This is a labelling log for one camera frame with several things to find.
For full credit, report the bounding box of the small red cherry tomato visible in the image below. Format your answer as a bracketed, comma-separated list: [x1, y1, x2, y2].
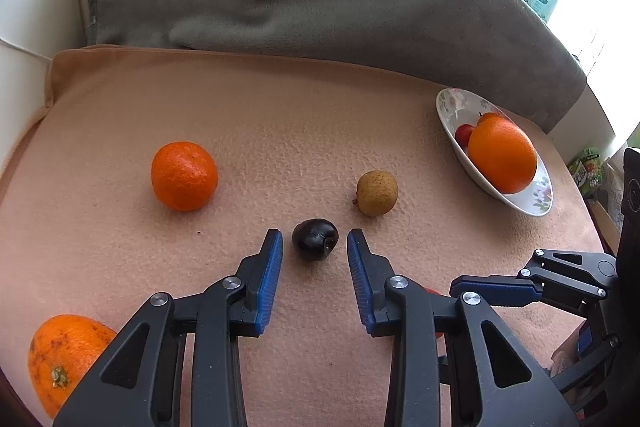
[454, 124, 475, 150]

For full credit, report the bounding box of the small mandarin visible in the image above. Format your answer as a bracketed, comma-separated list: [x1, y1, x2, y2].
[476, 112, 502, 126]
[151, 142, 218, 212]

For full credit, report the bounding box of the dark cherry without stem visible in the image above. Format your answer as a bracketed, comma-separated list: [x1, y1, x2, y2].
[292, 218, 340, 261]

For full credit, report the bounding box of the medium orange tangerine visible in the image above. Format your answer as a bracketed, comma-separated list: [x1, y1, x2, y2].
[27, 314, 116, 418]

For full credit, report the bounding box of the green snack packet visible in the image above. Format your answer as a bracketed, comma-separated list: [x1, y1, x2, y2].
[567, 147, 603, 198]

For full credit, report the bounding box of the large orange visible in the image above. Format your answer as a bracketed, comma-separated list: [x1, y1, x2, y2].
[468, 117, 538, 194]

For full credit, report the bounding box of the brown longan far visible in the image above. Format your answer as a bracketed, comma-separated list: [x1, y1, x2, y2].
[354, 170, 398, 218]

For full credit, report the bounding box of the floral white plate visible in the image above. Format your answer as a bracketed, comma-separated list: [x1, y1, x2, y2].
[435, 88, 553, 217]

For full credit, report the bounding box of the pink beige blanket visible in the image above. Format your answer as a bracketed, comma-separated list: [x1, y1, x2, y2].
[1, 48, 600, 421]

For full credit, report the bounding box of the white cable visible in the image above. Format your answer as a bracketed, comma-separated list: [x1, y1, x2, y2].
[0, 33, 54, 63]

